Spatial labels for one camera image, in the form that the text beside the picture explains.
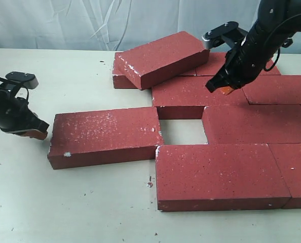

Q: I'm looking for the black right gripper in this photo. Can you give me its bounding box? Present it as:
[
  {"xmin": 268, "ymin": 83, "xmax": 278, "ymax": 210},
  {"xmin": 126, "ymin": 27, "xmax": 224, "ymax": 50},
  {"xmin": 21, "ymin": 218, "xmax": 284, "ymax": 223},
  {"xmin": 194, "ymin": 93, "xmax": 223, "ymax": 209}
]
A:
[{"xmin": 205, "ymin": 32, "xmax": 276, "ymax": 96}]

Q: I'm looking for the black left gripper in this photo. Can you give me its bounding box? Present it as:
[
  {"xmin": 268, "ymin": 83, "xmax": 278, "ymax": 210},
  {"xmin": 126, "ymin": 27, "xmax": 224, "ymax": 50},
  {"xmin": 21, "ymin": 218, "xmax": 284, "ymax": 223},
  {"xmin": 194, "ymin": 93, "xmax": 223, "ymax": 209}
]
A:
[{"xmin": 0, "ymin": 88, "xmax": 49, "ymax": 140}]

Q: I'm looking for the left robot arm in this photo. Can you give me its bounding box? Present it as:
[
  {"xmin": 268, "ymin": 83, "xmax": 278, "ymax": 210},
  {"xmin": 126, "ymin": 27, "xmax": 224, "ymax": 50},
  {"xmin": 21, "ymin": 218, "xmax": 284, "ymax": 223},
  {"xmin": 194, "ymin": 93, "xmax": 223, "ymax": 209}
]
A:
[{"xmin": 0, "ymin": 71, "xmax": 49, "ymax": 140}]

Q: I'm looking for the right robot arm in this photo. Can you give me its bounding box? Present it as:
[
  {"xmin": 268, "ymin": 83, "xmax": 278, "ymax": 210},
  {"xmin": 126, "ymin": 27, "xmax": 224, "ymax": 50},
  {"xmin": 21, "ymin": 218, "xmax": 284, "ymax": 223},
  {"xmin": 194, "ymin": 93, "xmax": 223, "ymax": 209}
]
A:
[{"xmin": 202, "ymin": 1, "xmax": 301, "ymax": 93}]

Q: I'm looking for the red brick back right base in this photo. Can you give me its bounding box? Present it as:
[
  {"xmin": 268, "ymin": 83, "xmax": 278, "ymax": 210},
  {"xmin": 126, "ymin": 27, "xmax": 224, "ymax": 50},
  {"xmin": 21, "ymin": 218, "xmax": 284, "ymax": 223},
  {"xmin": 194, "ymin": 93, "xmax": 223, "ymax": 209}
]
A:
[{"xmin": 196, "ymin": 52, "xmax": 282, "ymax": 76}]

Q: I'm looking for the red brick base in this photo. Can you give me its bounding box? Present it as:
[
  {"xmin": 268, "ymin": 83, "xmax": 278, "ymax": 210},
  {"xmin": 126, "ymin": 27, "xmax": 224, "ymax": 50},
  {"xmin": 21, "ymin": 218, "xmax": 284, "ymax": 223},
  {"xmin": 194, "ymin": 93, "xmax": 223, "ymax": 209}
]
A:
[
  {"xmin": 196, "ymin": 52, "xmax": 282, "ymax": 76},
  {"xmin": 112, "ymin": 69, "xmax": 137, "ymax": 89}
]

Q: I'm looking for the red brick middle row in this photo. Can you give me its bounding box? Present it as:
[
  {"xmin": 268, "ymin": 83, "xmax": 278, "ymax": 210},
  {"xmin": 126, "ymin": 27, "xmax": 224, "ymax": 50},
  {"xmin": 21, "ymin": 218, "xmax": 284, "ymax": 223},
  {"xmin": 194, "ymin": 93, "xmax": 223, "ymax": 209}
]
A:
[{"xmin": 202, "ymin": 105, "xmax": 301, "ymax": 144}]

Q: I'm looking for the red brick right second row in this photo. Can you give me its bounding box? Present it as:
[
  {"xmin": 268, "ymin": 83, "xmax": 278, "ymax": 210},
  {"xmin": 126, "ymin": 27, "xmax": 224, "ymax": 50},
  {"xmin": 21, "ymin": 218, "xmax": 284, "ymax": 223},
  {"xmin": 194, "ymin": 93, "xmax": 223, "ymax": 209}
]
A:
[{"xmin": 242, "ymin": 75, "xmax": 301, "ymax": 105}]

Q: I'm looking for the red brick stacked top back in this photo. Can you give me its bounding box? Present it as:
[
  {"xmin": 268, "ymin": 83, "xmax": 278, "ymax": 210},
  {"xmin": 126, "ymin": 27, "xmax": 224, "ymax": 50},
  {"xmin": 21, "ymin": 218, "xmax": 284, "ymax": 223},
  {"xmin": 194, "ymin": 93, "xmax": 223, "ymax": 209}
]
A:
[{"xmin": 115, "ymin": 31, "xmax": 210, "ymax": 90}]

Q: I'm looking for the red brick back left base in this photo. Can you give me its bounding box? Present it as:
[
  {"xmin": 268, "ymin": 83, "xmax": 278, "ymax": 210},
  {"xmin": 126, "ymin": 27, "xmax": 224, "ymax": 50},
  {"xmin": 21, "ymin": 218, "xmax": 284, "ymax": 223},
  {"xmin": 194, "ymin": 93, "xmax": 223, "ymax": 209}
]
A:
[{"xmin": 112, "ymin": 69, "xmax": 137, "ymax": 89}]

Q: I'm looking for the white backdrop cloth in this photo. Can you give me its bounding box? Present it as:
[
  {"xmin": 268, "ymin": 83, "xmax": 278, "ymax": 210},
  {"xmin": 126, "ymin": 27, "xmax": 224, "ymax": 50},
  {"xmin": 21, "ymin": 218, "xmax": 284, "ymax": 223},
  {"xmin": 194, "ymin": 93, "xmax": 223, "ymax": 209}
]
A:
[{"xmin": 0, "ymin": 0, "xmax": 301, "ymax": 55}]

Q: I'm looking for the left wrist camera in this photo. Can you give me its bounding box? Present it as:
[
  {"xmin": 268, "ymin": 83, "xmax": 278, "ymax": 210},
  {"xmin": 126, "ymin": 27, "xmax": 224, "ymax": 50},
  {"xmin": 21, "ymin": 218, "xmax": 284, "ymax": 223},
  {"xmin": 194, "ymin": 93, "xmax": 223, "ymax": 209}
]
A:
[{"xmin": 5, "ymin": 71, "xmax": 39, "ymax": 90}]

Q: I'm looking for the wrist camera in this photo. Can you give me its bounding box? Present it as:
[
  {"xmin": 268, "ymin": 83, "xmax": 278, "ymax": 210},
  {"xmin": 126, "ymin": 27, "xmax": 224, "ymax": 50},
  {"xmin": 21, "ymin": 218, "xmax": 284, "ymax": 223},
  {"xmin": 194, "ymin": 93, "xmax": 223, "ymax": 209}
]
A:
[
  {"xmin": 5, "ymin": 71, "xmax": 39, "ymax": 90},
  {"xmin": 202, "ymin": 21, "xmax": 248, "ymax": 50}
]

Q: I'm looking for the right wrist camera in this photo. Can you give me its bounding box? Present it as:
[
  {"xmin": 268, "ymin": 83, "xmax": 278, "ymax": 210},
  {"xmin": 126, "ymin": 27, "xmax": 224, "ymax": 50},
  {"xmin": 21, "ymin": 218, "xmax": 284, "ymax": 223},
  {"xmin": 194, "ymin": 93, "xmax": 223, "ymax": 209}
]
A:
[{"xmin": 202, "ymin": 21, "xmax": 248, "ymax": 50}]

